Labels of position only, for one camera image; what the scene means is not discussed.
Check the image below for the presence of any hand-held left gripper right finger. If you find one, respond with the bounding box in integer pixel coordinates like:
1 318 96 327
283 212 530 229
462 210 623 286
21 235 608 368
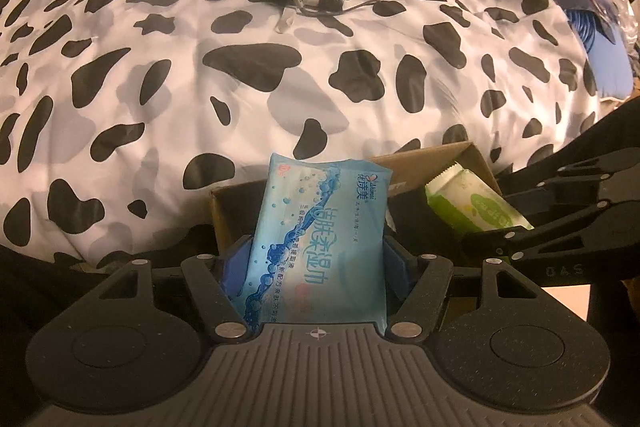
383 237 572 343

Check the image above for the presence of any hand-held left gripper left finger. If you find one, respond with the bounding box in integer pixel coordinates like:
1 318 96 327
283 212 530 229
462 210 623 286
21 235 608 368
60 234 254 344

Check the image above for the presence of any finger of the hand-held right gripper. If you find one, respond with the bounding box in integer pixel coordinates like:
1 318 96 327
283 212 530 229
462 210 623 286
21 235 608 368
460 200 640 261
502 151 640 214

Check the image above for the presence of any green wet wipes packet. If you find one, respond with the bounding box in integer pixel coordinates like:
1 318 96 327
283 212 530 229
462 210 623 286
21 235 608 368
424 161 536 238

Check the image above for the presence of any blue wet wipes packet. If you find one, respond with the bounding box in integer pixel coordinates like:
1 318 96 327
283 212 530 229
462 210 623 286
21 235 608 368
242 152 393 338

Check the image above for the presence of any brown cardboard box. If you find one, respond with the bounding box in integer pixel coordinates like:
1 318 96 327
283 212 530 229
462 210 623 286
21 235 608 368
209 140 503 308

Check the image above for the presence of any blue bag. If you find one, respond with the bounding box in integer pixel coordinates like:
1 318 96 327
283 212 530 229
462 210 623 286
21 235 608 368
592 14 640 102

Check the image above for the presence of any cow-print blanket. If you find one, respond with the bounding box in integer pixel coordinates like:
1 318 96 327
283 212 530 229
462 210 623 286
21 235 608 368
0 0 601 273

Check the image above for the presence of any clear plastic piece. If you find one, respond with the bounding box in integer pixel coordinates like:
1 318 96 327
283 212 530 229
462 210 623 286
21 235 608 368
274 4 296 34

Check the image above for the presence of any blue coiled cable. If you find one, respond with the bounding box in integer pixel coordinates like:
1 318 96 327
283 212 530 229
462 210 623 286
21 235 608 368
567 7 618 58

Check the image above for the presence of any thin black cord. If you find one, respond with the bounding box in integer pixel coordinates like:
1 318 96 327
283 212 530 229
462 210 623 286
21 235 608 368
300 0 396 16

